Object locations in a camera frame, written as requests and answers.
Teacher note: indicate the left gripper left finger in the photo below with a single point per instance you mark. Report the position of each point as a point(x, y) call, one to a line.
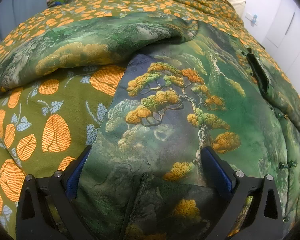
point(45, 209)

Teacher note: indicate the olive quilt with orange print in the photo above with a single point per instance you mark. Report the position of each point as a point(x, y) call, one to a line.
point(145, 119)

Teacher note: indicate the green landscape print padded jacket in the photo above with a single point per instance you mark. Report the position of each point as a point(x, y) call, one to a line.
point(147, 91)

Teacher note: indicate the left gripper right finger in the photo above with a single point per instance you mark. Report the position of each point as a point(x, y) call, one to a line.
point(264, 217)

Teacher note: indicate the blue wall plug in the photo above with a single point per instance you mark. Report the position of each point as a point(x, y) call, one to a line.
point(253, 20)

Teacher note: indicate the white wardrobe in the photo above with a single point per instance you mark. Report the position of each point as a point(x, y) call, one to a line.
point(282, 40)

